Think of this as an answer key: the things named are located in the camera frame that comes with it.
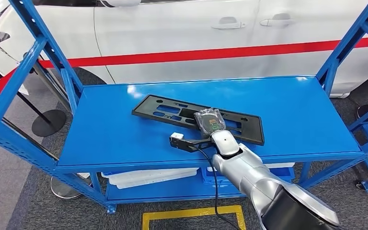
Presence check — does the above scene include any red barrier belt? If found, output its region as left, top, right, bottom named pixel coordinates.
left=0, top=37, right=368, bottom=104

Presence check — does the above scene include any blue metal shelf rack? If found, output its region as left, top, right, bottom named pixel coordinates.
left=0, top=0, right=368, bottom=215

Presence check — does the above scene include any white car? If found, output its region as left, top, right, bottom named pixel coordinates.
left=0, top=0, right=368, bottom=99

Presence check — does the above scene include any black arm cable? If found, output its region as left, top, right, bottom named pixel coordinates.
left=196, top=144, right=242, bottom=230

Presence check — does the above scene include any black disc base stand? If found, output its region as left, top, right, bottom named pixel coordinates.
left=0, top=56, right=68, bottom=138

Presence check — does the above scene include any chrome base stanchion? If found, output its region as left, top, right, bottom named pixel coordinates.
left=23, top=51, right=72, bottom=112
left=0, top=99, right=92, bottom=201

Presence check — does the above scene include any black plastic frame part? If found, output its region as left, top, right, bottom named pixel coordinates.
left=131, top=94, right=265, bottom=147

